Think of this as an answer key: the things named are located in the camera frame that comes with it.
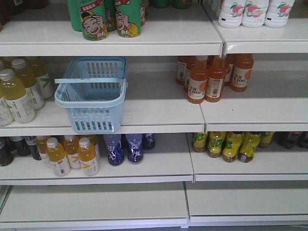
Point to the light blue plastic basket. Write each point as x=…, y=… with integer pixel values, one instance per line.
x=92, y=92

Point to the blue sports drink bottle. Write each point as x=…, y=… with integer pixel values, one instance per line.
x=135, y=152
x=148, y=141
x=115, y=151

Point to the white metal shelf unit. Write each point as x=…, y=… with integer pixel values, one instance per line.
x=173, y=188

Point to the orange C100 juice bottle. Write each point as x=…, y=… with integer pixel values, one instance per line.
x=215, y=82
x=242, y=71
x=198, y=80

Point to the yellow lemon tea bottle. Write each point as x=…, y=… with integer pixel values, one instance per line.
x=247, y=149
x=233, y=142
x=216, y=139
x=199, y=141

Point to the orange vitamin drink bottle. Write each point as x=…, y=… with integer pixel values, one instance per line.
x=87, y=156
x=58, y=159
x=71, y=145

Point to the green cartoon face can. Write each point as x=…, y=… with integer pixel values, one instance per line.
x=88, y=17
x=128, y=18

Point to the pale yellow drink bottle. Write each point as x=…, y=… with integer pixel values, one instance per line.
x=26, y=75
x=16, y=97

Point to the white peach drink bottle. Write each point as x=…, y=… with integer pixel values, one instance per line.
x=278, y=13
x=254, y=13
x=231, y=13

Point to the cola bottle red label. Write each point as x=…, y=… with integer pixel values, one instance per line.
x=288, y=139

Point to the dark tea bottle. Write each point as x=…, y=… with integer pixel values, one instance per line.
x=6, y=157

